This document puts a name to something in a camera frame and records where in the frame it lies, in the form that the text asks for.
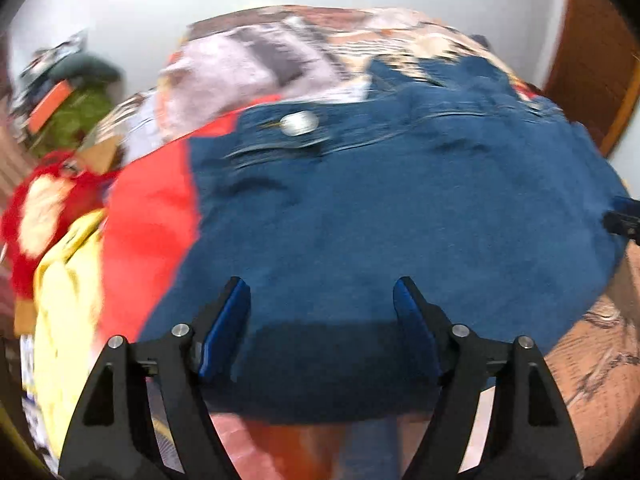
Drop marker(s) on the dark grey cushion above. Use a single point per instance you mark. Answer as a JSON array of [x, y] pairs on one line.
[[87, 67]]

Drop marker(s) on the red garment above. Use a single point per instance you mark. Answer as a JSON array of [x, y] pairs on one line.
[[150, 220]]

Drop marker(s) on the orange box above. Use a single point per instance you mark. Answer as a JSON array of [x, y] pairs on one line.
[[49, 106]]

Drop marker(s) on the lilac grey garment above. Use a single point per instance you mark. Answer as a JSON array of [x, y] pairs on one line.
[[240, 75]]

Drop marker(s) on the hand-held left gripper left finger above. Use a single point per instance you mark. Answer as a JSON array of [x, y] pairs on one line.
[[225, 330]]

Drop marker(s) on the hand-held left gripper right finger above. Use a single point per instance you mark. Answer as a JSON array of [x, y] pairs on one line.
[[415, 325]]

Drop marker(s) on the green patterned cloth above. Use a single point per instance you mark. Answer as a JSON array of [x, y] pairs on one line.
[[75, 120]]

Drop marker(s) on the blue denim jeans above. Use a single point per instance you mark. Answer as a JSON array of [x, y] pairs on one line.
[[400, 200]]

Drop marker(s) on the yellow garment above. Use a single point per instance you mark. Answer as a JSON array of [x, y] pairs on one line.
[[65, 310]]

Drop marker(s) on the pile of assorted clutter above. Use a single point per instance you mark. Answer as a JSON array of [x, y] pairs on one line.
[[42, 70]]

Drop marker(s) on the brown cardboard box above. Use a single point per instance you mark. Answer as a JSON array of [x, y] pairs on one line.
[[100, 152]]

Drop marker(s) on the brown wooden door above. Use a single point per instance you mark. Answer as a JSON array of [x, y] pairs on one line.
[[595, 45]]

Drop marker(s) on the red and cream plush cloth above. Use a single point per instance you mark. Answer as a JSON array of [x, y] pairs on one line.
[[40, 210]]

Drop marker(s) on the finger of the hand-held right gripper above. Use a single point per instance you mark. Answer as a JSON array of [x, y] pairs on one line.
[[624, 222]]

